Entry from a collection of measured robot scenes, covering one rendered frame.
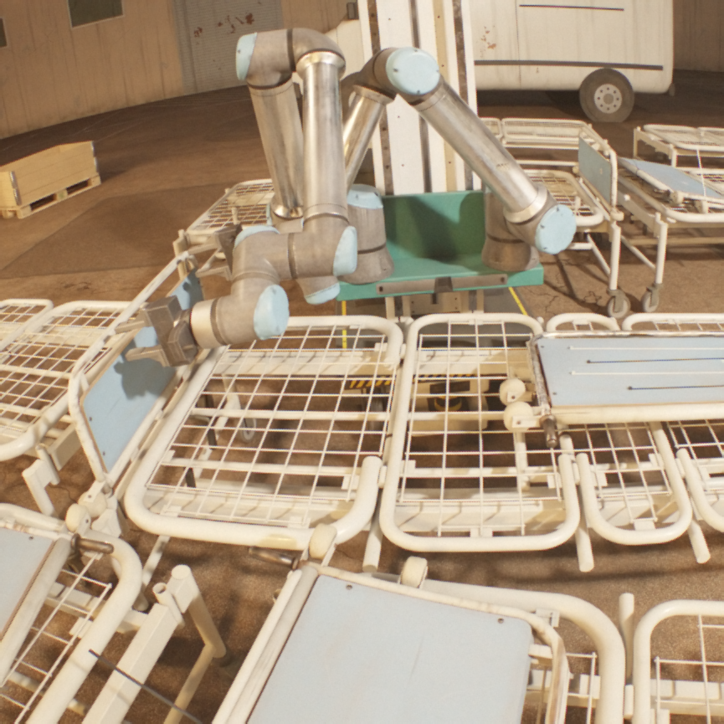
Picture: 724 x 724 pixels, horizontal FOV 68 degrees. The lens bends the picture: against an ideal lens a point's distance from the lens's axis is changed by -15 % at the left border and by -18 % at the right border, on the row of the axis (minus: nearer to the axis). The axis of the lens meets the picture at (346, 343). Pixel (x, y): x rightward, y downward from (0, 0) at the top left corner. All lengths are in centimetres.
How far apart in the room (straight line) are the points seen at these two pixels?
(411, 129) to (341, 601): 149
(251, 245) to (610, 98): 792
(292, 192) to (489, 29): 681
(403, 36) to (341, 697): 176
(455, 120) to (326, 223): 52
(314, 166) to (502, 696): 100
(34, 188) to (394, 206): 551
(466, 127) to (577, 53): 717
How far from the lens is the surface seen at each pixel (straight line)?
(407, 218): 199
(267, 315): 109
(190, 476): 163
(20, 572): 121
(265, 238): 118
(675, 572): 180
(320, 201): 119
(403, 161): 203
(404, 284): 190
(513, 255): 192
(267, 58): 149
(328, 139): 128
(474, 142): 157
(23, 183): 698
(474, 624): 93
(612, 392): 138
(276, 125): 160
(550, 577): 172
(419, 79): 147
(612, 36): 886
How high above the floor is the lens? 133
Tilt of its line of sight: 29 degrees down
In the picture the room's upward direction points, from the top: 6 degrees counter-clockwise
